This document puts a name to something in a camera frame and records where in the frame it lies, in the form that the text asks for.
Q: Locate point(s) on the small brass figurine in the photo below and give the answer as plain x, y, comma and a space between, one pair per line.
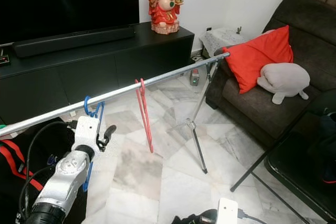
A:
239, 29

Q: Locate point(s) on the black folding chair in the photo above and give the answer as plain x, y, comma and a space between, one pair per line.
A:
294, 171

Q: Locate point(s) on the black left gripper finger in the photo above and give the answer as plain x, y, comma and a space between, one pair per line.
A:
110, 132

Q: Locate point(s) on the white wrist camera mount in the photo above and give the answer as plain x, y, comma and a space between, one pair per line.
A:
227, 212
88, 132

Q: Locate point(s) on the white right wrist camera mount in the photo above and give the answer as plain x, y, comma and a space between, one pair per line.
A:
227, 212

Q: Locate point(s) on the green plastic hanger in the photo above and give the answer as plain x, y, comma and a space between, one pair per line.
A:
2, 128

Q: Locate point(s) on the power strip with light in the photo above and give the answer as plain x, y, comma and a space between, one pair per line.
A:
195, 77

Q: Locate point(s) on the red plastic hanger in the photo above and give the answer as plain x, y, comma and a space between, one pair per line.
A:
150, 147

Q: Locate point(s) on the black soundbar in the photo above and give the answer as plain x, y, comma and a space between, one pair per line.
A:
73, 41

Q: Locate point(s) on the grey plush cushion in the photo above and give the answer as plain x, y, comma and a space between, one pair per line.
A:
283, 80

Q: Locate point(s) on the red laughing Buddha statue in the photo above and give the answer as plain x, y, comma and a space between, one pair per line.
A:
164, 8

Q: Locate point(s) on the silver metal clothes rail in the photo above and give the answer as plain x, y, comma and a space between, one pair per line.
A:
178, 71

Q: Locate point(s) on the black flat television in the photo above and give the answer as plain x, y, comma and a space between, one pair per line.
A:
68, 1

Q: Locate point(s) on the side table with lace cloth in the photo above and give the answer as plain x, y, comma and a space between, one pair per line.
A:
220, 38

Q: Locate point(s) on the red cushion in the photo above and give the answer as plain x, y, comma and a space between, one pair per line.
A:
257, 56

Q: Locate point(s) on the blue plastic hanger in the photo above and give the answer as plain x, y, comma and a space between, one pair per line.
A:
86, 107

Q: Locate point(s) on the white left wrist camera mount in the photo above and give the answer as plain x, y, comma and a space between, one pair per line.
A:
88, 132

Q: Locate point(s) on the black TV console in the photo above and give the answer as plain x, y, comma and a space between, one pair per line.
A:
73, 72

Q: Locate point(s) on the dark brown sofa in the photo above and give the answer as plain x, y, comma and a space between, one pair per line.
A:
257, 116

